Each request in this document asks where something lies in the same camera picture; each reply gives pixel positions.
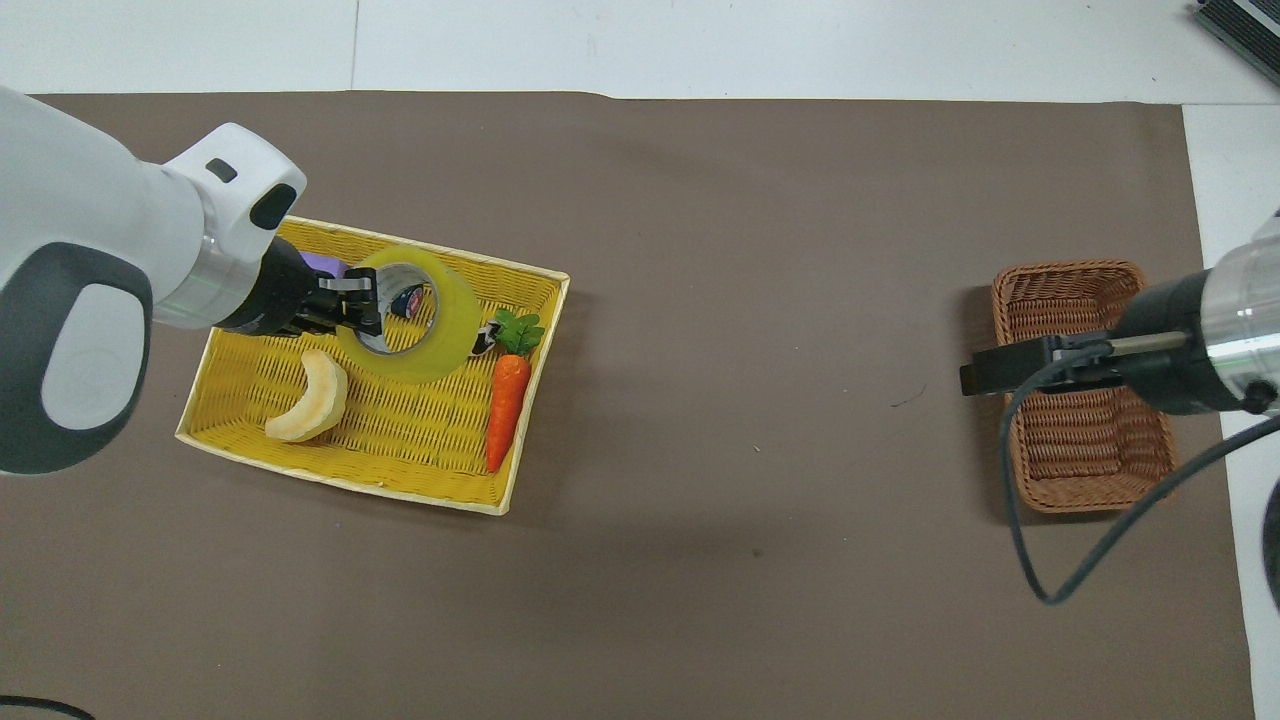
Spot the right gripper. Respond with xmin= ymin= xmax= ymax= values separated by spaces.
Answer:
xmin=1068 ymin=268 xmax=1247 ymax=418

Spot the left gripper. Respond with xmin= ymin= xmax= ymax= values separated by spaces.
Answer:
xmin=217 ymin=235 xmax=387 ymax=339

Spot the yellow clear tape roll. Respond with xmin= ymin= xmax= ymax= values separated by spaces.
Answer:
xmin=335 ymin=246 xmax=484 ymax=386

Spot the brown woven basket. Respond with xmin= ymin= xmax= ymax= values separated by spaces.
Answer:
xmin=989 ymin=259 xmax=1182 ymax=517

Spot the yellow woven basket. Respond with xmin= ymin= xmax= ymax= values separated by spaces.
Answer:
xmin=175 ymin=215 xmax=572 ymax=517

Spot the pale yellow toy melon slice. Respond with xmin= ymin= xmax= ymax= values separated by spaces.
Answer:
xmin=263 ymin=347 xmax=351 ymax=445

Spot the orange toy carrot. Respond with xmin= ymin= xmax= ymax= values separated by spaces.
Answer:
xmin=483 ymin=308 xmax=548 ymax=475

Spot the dark grey device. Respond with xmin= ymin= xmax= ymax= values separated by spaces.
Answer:
xmin=1193 ymin=0 xmax=1280 ymax=63

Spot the black cable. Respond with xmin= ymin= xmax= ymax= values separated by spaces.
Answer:
xmin=999 ymin=338 xmax=1280 ymax=607
xmin=0 ymin=694 xmax=98 ymax=720

